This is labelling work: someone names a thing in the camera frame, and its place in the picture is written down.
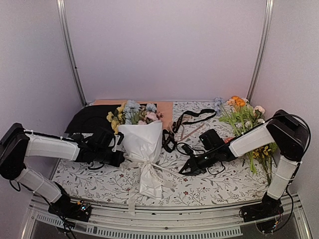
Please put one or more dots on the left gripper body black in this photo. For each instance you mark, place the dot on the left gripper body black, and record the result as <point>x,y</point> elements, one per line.
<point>101,157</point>

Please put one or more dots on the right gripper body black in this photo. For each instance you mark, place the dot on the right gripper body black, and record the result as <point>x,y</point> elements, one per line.
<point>208,162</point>

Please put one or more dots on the cream printed ribbon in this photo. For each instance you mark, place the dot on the cream printed ribbon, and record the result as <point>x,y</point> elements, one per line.
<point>150,183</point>

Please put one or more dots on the white wrapping paper sheet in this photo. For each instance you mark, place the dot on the white wrapping paper sheet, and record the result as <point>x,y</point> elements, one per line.
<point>143,141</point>

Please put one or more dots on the bouquet of fake flowers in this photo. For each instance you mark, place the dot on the bouquet of fake flowers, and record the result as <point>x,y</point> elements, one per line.
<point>133,113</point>

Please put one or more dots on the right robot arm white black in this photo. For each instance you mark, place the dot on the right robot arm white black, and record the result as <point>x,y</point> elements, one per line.
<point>289,132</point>

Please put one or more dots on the pile of fake flowers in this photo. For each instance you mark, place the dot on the pile of fake flowers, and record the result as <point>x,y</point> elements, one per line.
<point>242,117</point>

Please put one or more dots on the red white patterned bowl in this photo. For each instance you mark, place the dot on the red white patterned bowl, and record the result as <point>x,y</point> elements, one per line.
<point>227,140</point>

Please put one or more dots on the floral patterned tablecloth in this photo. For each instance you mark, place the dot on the floral patterned tablecloth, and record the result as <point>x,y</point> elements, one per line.
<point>112,184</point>

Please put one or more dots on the yellow small flower sprigs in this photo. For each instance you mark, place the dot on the yellow small flower sprigs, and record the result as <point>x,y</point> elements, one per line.
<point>263,152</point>

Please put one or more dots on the pink wrapping paper sheet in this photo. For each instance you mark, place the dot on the pink wrapping paper sheet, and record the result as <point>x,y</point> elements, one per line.
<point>165,108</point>

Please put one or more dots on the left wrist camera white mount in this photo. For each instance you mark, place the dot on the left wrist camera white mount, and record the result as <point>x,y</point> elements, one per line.
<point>117,140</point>

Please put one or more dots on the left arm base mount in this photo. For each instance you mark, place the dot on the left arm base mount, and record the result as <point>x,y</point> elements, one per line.
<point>63,207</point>

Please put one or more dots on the aluminium front rail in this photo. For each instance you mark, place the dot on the aluminium front rail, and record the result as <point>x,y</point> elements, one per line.
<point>112,221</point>

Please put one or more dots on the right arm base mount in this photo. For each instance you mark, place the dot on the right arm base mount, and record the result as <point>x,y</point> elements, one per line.
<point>267,208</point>

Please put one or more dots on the left aluminium frame post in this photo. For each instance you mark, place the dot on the left aluminium frame post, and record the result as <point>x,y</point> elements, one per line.
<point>68,44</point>

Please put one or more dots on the aluminium frame post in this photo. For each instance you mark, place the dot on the aluminium frame post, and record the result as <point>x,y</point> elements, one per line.
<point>262,47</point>
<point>68,44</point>

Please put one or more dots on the right aluminium frame post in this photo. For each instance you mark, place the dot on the right aluminium frame post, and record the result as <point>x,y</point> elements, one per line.
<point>262,47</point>

